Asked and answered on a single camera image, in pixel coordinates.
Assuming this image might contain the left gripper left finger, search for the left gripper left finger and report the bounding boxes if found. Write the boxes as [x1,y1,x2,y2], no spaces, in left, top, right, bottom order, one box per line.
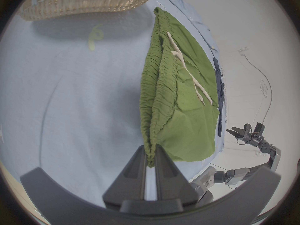
[102,145,151,208]

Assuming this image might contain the green shorts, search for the green shorts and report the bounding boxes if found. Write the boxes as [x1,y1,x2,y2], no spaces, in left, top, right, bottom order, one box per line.
[139,7,221,169]

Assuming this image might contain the round woven basket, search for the round woven basket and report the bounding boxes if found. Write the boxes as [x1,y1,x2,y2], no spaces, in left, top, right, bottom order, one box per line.
[19,0,163,22]

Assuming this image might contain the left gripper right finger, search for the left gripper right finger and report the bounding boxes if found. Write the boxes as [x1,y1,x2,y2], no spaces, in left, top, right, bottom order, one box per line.
[154,144,199,206]

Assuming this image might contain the dark blue garment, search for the dark blue garment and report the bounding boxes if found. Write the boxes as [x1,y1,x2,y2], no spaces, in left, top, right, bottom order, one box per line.
[212,58,226,137]

